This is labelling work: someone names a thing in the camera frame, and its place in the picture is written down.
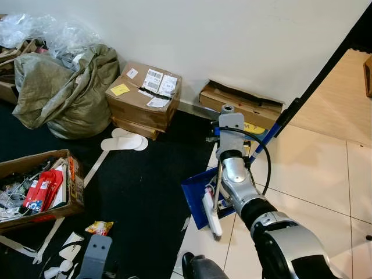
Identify olive woven sack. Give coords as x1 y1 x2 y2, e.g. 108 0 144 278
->
13 44 120 140

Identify open cardboard box with clutter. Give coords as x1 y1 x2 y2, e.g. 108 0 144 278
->
0 149 85 234

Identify open brown cardboard tray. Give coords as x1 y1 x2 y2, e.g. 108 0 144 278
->
0 40 46 65
0 58 24 105

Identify short beige tape strip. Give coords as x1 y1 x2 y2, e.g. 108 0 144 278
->
0 234 37 259

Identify sealed cardboard box with labels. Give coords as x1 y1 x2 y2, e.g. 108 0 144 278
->
106 61 182 131

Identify black door frame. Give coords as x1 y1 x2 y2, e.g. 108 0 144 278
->
291 3 372 120

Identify white disposable slipper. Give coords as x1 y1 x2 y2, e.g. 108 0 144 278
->
110 128 144 143
101 135 149 152

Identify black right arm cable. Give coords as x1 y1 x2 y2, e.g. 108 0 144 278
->
232 127 271 196

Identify red product packet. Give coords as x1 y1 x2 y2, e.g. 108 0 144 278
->
22 169 63 213

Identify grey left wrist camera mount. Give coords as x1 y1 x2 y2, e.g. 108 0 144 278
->
76 234 113 279

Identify long beige tape strip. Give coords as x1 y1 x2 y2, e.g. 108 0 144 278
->
35 150 111 263

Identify flat cardboard box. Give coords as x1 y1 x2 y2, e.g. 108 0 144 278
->
110 116 160 141

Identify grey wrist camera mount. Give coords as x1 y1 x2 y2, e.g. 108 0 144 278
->
76 234 113 279
216 112 246 160

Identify brown cardboard carton with handles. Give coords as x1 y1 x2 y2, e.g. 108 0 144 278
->
363 54 372 98

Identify long torn cardboard box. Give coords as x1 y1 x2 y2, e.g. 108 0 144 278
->
199 80 285 130

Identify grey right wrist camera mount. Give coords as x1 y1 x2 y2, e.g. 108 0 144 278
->
216 112 246 160

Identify yellow blue printed box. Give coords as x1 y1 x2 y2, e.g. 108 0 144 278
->
241 121 268 137

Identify blue long-handled dustpan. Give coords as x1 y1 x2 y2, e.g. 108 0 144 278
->
181 97 303 230

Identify white paper scrap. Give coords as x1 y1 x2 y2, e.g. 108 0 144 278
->
58 244 82 261
63 232 85 245

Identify yellow red snack packet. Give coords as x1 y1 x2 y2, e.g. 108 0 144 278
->
85 221 114 236

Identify clear plastic bags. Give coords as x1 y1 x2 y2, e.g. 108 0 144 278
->
0 13 102 65

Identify yellow sticky note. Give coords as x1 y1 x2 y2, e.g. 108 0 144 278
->
110 83 130 96

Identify large black carpet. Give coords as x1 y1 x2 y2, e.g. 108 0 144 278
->
0 102 219 279

